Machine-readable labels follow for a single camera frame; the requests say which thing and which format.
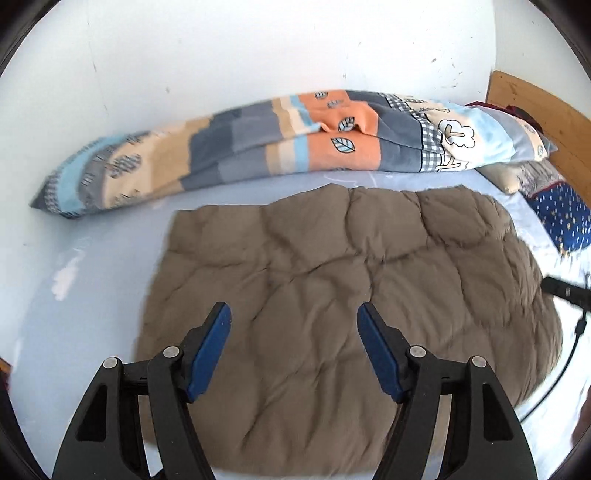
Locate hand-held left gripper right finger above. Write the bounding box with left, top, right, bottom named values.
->
left=358, top=302, right=539, bottom=480

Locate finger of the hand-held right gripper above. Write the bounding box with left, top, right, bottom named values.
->
left=541, top=275, right=591, bottom=309

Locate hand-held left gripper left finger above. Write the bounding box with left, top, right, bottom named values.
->
left=52, top=302, right=232, bottom=480

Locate brown quilted blanket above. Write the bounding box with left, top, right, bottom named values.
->
left=134, top=183, right=564, bottom=476

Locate blue patterned pillow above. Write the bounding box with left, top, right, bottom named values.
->
left=526, top=181, right=591, bottom=254

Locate beige pillow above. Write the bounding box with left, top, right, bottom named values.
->
left=475, top=159, right=566, bottom=195

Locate light blue bed sheet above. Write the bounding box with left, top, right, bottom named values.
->
left=9, top=168, right=591, bottom=480

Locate dark red cloth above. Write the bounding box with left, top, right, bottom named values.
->
left=466, top=102, right=543, bottom=132

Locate wooden headboard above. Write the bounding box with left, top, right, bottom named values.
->
left=487, top=70, right=591, bottom=190

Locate patchwork printed blanket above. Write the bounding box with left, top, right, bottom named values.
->
left=30, top=90, right=558, bottom=220

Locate black cable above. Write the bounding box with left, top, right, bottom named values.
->
left=519, top=307, right=589, bottom=423

